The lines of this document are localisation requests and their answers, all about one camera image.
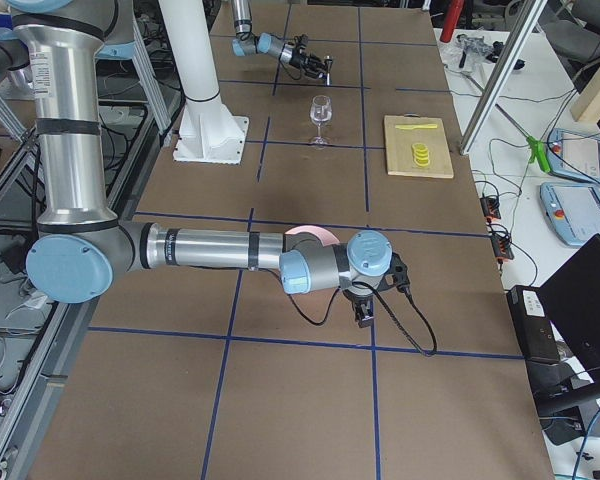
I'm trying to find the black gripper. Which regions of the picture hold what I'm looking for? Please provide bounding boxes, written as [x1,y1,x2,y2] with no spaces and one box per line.
[343,280,374,328]
[286,42,329,78]

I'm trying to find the green handled reacher grabber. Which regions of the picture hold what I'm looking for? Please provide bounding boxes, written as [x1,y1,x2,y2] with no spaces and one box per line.
[460,71,551,173]

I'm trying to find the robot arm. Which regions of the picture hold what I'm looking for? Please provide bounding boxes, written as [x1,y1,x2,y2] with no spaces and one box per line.
[11,1,395,327]
[230,0,333,84]

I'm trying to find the teach pendant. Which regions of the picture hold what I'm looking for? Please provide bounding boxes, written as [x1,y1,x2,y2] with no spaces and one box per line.
[540,182,600,247]
[546,128,600,185]

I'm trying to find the teach pendant far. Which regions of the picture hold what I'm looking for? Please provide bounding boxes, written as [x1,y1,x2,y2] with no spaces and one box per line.
[546,128,600,185]

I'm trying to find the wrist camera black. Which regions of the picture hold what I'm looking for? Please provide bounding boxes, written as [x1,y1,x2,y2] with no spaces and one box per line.
[386,253,412,298]
[295,34,309,49]

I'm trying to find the lemon slice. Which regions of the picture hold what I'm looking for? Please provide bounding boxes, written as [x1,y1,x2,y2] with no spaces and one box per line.
[412,146,429,157]
[414,151,429,164]
[412,143,428,152]
[414,158,430,168]

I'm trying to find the steel double jigger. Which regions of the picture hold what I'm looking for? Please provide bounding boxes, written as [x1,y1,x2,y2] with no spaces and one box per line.
[323,55,333,86]

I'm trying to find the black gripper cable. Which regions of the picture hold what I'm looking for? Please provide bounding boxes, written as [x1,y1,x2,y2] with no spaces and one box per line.
[285,282,439,358]

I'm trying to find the black box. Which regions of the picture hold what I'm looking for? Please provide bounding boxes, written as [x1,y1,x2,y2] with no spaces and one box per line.
[506,285,560,365]

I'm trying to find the clear wine glass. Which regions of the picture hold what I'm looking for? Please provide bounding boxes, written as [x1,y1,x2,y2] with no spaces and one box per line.
[309,95,332,147]

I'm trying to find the wooden cutting board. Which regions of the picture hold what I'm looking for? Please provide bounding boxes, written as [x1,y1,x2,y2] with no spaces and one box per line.
[384,115,454,179]

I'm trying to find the black laptop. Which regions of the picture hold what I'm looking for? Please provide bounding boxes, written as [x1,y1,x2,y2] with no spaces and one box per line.
[538,234,600,369]

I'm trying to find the teach pendant near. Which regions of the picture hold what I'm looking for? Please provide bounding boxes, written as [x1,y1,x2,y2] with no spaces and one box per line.
[540,182,600,247]

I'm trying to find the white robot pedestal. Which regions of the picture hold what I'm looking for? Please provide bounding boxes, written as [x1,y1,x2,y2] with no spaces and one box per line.
[159,0,249,165]

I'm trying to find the aluminium frame post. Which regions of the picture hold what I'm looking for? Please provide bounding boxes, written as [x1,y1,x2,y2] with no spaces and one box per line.
[459,0,547,155]

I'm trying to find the pink bowl of ice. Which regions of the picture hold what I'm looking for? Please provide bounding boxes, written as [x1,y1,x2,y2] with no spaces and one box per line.
[286,225,340,246]

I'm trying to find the yellow plastic knife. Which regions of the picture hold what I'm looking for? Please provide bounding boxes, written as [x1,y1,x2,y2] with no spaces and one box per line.
[394,123,439,131]

